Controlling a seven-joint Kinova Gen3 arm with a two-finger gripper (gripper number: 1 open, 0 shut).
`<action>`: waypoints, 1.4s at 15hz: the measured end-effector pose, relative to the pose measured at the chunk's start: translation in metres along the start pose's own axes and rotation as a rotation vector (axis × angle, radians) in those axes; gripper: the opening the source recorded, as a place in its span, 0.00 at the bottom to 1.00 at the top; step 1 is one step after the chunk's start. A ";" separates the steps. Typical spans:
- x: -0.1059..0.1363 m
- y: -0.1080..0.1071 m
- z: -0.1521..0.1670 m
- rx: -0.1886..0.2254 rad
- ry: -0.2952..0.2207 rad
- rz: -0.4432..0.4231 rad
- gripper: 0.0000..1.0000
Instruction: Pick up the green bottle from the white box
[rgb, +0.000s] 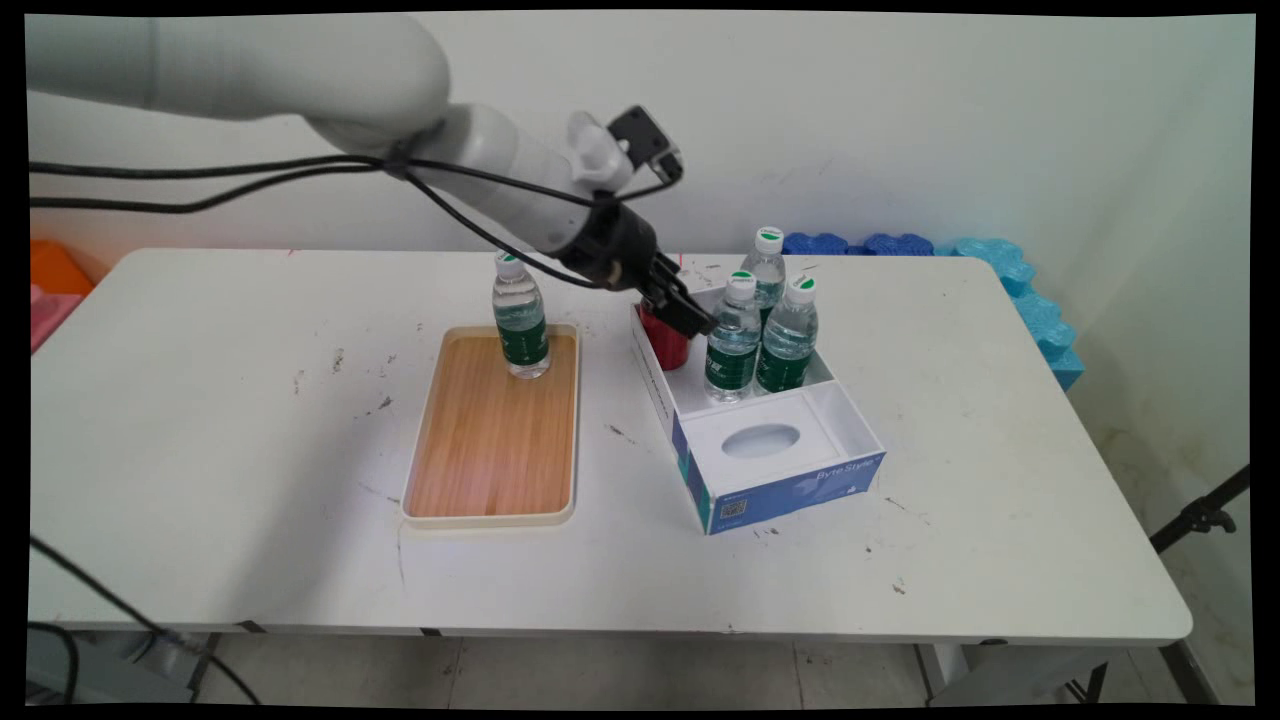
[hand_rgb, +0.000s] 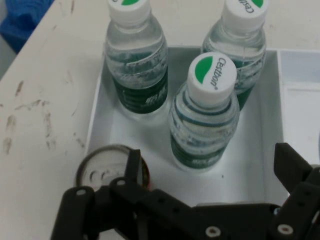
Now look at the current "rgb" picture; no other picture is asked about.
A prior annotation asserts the black floor cable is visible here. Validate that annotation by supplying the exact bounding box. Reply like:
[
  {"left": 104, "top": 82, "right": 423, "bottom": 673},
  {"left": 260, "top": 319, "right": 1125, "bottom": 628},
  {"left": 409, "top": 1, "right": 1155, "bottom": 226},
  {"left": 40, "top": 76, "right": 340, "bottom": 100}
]
[{"left": 28, "top": 537, "right": 263, "bottom": 707}]

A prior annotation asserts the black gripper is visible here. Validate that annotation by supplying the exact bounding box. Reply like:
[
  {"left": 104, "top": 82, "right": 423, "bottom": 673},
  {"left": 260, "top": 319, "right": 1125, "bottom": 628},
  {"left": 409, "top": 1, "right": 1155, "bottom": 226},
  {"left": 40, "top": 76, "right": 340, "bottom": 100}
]
[{"left": 558, "top": 203, "right": 718, "bottom": 337}]

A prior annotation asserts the cyan foam mat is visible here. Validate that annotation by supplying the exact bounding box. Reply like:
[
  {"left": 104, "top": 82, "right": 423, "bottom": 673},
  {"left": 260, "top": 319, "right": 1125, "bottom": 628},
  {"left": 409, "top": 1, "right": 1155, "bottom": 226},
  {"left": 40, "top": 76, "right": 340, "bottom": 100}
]
[{"left": 935, "top": 237, "right": 1086, "bottom": 392}]

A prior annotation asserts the pink block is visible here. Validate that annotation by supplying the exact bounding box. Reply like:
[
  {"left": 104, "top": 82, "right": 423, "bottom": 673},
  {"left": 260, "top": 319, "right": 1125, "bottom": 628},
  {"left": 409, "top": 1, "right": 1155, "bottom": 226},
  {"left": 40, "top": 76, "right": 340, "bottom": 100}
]
[{"left": 30, "top": 283, "right": 84, "bottom": 353}]

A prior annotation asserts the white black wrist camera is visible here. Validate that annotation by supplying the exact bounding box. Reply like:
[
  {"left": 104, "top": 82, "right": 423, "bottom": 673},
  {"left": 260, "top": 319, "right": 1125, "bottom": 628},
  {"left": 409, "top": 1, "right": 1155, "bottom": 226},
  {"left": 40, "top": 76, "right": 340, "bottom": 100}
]
[{"left": 566, "top": 105, "right": 686, "bottom": 193}]

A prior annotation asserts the red soda can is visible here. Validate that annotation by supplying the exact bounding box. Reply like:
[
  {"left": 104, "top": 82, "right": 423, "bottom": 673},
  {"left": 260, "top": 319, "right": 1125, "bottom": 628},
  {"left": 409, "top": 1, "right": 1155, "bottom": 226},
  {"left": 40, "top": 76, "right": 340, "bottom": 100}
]
[{"left": 638, "top": 302, "right": 693, "bottom": 372}]

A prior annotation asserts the white blue cardboard box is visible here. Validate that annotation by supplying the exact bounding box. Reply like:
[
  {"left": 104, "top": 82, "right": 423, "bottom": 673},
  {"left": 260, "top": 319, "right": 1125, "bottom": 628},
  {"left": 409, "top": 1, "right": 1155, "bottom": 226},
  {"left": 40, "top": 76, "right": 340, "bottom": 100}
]
[{"left": 630, "top": 280, "right": 888, "bottom": 536}]

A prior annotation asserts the orange block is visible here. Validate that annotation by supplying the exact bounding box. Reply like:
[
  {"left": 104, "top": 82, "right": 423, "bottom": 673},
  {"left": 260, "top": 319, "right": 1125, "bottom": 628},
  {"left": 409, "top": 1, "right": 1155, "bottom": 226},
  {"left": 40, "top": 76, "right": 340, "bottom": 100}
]
[{"left": 30, "top": 240, "right": 95, "bottom": 297}]

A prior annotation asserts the grey metal table leg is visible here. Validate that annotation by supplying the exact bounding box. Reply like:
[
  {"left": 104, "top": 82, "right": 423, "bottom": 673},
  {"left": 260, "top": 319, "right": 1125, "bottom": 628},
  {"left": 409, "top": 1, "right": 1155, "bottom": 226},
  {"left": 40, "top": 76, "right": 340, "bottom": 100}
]
[
  {"left": 915, "top": 640, "right": 1217, "bottom": 707},
  {"left": 28, "top": 630, "right": 217, "bottom": 704}
]

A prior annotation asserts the green label water bottle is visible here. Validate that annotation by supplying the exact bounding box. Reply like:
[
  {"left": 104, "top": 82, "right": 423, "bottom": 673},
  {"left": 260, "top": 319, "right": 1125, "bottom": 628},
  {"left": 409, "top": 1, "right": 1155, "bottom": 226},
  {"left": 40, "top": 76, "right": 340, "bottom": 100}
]
[
  {"left": 740, "top": 226, "right": 788, "bottom": 323},
  {"left": 491, "top": 252, "right": 552, "bottom": 380},
  {"left": 755, "top": 274, "right": 821, "bottom": 396},
  {"left": 704, "top": 270, "right": 763, "bottom": 403}
]

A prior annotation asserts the wooden tray with cream rim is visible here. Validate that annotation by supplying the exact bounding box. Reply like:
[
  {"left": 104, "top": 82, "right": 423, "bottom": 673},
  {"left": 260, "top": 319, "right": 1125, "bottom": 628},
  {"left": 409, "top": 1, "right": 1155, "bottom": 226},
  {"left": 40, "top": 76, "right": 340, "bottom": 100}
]
[{"left": 401, "top": 322, "right": 581, "bottom": 529}]

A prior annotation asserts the black tripod stand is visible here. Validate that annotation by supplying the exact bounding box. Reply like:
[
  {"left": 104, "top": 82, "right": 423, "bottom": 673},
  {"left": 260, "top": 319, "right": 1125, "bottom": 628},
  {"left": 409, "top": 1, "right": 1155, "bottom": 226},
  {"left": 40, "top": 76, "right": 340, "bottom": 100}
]
[{"left": 1150, "top": 465, "right": 1251, "bottom": 554}]

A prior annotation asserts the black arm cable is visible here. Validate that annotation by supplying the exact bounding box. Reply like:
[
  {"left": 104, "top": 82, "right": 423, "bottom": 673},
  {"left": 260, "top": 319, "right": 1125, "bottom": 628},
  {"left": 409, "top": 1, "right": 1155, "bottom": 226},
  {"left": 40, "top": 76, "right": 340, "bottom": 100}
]
[{"left": 28, "top": 150, "right": 683, "bottom": 292}]

